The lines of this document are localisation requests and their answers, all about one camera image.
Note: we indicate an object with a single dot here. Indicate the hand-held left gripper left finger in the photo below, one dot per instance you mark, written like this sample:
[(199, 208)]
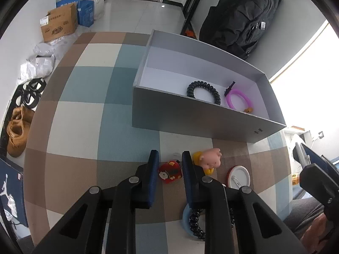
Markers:
[(155, 180)]

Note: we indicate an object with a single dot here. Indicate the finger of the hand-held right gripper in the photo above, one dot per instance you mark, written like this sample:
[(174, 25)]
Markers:
[(317, 180), (315, 156)]

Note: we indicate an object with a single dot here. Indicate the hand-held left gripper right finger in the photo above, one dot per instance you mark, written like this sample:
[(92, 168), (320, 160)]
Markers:
[(186, 180)]

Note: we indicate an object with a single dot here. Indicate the red cartoon hair clip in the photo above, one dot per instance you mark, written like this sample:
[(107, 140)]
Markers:
[(172, 173)]

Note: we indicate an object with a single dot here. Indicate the pink pig hair clip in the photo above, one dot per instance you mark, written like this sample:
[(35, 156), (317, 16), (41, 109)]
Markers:
[(210, 158)]

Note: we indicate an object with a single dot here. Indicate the white round pin badge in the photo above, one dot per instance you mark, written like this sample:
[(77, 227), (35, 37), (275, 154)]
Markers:
[(238, 173)]

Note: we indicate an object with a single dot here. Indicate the grey cardboard storage box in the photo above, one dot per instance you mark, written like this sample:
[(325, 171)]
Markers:
[(185, 116)]

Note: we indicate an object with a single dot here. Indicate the person's right hand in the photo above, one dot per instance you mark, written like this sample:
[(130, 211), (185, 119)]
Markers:
[(315, 232)]

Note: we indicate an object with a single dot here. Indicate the white device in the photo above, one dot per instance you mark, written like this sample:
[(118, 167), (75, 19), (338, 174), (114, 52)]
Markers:
[(298, 150)]

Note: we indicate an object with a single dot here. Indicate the person's grey trousers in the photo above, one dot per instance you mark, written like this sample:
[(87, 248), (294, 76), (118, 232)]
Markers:
[(299, 214)]

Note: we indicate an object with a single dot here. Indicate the black hair clip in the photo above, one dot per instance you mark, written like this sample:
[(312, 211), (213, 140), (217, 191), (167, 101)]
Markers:
[(230, 87)]

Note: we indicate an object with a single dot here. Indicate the checkered tablecloth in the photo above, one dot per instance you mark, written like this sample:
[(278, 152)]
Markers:
[(79, 111)]

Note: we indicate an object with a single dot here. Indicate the brown shoe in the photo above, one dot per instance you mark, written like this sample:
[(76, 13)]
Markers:
[(16, 143), (23, 119)]

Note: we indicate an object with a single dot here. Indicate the dark blue shoe box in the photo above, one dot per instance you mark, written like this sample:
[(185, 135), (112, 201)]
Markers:
[(10, 185)]

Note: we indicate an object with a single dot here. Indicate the orange object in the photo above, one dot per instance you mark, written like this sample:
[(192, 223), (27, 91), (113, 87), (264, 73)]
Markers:
[(189, 33)]

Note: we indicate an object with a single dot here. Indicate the black white sandal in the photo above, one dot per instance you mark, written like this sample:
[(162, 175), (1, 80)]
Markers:
[(27, 100), (34, 86)]

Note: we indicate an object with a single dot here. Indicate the black backpack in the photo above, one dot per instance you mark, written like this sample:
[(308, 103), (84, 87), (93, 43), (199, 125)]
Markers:
[(238, 18)]

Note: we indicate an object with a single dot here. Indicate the crumpled plastic bags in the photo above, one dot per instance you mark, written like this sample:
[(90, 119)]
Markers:
[(42, 63)]

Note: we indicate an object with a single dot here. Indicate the blue carton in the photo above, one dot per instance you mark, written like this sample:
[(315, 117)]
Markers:
[(86, 13), (67, 2)]

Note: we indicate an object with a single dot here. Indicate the brown cardboard box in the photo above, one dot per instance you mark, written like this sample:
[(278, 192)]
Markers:
[(59, 23)]

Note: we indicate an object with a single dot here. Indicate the wall socket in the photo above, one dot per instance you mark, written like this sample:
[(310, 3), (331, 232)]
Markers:
[(319, 135)]

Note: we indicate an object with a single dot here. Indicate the dark door frame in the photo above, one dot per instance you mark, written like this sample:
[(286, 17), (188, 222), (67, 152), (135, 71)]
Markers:
[(194, 0)]

